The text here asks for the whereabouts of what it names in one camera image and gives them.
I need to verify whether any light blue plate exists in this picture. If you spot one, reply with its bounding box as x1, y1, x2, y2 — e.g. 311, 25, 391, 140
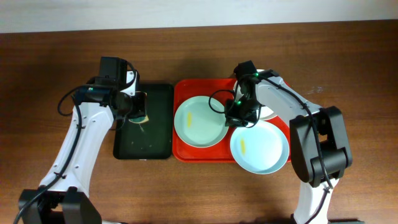
229, 121, 290, 175

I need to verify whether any green and yellow sponge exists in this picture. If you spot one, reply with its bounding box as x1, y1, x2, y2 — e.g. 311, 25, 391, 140
129, 116, 149, 124

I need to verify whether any pale green plate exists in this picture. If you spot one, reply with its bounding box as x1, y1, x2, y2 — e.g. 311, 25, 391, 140
174, 96, 228, 148

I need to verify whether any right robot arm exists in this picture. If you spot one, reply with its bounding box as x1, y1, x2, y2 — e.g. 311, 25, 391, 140
224, 60, 353, 223

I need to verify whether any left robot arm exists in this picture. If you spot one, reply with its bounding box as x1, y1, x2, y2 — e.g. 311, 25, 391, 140
14, 57, 147, 223

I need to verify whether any red plastic tray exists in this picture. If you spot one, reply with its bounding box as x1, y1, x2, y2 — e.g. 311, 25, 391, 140
172, 78, 293, 164

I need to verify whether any black plastic tray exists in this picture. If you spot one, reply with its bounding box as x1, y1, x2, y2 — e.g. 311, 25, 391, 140
113, 83, 174, 159

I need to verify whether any white plate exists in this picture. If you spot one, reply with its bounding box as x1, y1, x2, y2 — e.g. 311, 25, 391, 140
229, 67, 279, 120

